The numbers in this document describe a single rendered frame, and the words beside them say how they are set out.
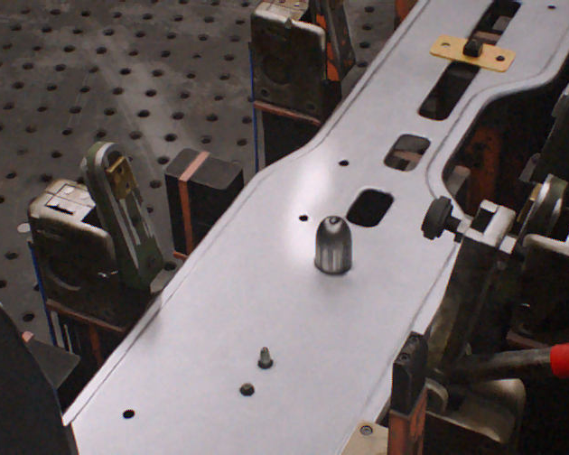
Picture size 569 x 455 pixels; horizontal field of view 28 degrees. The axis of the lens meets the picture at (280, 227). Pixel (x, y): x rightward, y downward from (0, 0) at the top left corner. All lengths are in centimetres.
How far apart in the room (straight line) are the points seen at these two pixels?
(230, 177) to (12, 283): 44
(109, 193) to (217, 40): 89
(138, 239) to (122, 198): 5
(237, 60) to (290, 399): 94
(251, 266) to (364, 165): 17
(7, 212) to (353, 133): 58
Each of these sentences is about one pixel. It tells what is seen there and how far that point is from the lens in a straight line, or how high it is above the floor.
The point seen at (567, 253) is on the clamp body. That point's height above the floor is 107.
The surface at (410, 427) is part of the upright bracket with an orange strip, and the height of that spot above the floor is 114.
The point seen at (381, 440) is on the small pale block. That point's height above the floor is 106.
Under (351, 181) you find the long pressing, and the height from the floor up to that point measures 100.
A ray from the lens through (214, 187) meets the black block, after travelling 107.
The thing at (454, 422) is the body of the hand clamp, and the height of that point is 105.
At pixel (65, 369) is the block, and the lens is 95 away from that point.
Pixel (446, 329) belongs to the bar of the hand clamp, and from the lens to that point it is 76.
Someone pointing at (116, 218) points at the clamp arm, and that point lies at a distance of 95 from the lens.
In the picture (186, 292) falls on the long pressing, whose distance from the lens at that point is 96.
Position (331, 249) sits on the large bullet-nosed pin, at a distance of 95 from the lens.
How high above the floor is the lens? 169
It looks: 43 degrees down
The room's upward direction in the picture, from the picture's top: 2 degrees counter-clockwise
